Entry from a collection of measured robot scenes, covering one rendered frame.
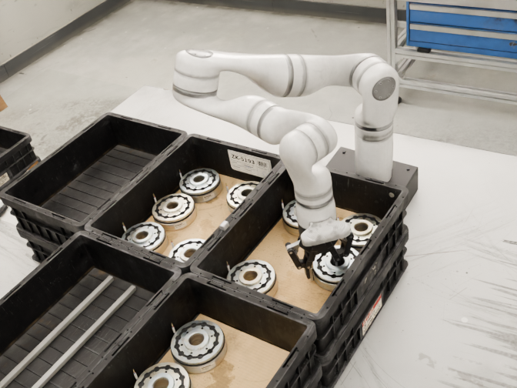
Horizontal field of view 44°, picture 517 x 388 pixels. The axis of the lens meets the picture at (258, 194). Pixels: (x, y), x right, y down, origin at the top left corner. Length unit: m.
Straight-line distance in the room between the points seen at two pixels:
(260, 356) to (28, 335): 0.49
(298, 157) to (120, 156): 0.85
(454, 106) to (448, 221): 1.79
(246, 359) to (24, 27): 3.75
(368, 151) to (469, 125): 1.73
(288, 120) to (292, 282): 0.37
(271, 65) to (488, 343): 0.71
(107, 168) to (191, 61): 0.62
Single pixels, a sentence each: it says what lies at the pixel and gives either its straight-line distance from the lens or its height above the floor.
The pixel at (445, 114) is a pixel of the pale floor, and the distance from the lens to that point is 3.34.
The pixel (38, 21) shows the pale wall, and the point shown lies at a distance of 4.78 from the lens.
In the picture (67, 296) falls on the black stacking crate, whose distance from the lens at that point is 1.48.
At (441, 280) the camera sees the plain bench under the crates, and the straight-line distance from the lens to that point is 1.51.
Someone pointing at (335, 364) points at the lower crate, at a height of 0.76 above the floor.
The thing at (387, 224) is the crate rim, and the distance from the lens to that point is 1.31.
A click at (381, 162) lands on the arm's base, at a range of 1.60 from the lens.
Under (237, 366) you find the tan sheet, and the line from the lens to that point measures 1.23.
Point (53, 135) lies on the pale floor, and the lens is 3.80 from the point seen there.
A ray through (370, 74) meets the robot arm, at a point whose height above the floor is 1.10.
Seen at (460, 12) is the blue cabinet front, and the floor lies 0.52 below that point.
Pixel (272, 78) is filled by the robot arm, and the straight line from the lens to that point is 1.34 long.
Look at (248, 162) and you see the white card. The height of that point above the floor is 0.89.
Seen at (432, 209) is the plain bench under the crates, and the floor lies 0.70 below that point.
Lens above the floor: 1.80
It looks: 38 degrees down
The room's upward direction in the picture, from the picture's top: 11 degrees counter-clockwise
